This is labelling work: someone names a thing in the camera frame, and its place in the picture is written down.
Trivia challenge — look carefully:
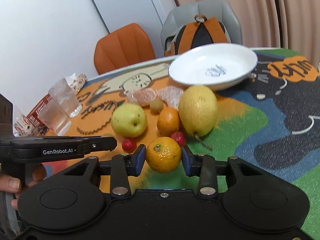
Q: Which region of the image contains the red printed box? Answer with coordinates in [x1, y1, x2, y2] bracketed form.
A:
[12, 94, 53, 137]

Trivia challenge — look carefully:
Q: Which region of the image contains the front clear plastic cup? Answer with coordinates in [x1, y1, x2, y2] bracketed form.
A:
[38, 99, 72, 136]

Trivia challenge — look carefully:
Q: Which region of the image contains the yellow pear with stem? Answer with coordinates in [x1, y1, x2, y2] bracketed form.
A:
[178, 85, 217, 150]

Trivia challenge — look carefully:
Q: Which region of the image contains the white refrigerator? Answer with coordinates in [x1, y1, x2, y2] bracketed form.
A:
[92, 0, 176, 37]

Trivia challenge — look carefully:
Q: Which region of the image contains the clear plastic cup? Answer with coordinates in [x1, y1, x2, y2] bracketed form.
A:
[38, 99, 72, 136]
[48, 78, 82, 118]

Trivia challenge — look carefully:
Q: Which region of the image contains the tissue pack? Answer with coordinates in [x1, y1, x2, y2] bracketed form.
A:
[65, 73, 87, 95]

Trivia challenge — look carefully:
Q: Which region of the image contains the grey chair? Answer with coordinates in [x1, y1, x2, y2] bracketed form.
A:
[161, 0, 243, 49]

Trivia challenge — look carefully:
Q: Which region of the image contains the orange chair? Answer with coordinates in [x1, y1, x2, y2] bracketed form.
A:
[93, 23, 156, 74]

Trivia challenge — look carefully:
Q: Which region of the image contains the colourful cartoon table mat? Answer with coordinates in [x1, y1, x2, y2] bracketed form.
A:
[42, 48, 320, 240]

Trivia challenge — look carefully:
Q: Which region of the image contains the rear clear plastic cup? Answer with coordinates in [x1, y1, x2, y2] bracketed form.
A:
[48, 78, 82, 118]

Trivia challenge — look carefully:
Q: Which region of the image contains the orange tangerine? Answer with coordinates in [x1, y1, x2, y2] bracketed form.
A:
[157, 107, 181, 136]
[145, 137, 182, 173]

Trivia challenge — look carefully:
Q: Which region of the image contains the white ceramic plate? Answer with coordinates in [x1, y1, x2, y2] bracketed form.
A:
[168, 43, 258, 91]

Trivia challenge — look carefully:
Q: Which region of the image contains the crumpled pink plastic wrap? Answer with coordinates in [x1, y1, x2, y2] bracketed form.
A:
[126, 86, 184, 109]

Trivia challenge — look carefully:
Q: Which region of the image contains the red hawthorn fruit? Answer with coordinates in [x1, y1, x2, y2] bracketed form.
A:
[170, 131, 187, 147]
[121, 138, 137, 153]

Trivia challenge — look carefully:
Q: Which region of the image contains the green-yellow round pear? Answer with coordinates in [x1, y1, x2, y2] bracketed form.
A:
[111, 103, 148, 138]

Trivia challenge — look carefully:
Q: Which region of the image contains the person's left hand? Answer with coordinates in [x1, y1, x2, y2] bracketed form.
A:
[0, 163, 48, 210]

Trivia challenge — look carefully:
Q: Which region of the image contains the pink curtain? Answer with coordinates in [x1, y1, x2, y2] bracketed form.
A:
[175, 0, 319, 66]

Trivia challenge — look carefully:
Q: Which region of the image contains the orange black backpack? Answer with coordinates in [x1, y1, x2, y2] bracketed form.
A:
[164, 14, 230, 56]

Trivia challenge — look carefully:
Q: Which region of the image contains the orange tangerine front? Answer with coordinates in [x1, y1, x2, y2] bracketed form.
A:
[145, 137, 182, 173]

